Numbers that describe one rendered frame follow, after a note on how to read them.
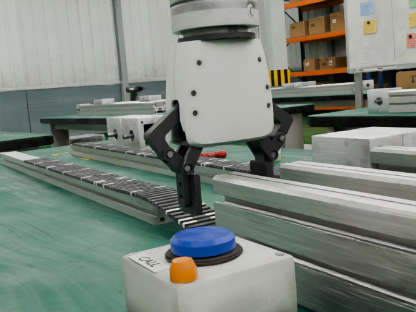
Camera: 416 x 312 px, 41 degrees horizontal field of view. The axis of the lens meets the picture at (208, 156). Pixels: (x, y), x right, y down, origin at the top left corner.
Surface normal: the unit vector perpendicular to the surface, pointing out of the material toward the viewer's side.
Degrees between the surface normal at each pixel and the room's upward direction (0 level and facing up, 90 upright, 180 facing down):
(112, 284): 0
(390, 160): 90
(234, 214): 90
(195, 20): 90
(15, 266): 0
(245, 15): 90
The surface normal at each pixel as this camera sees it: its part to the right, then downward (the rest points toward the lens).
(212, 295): 0.51, 0.07
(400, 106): -0.78, 0.14
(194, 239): -0.10, -0.98
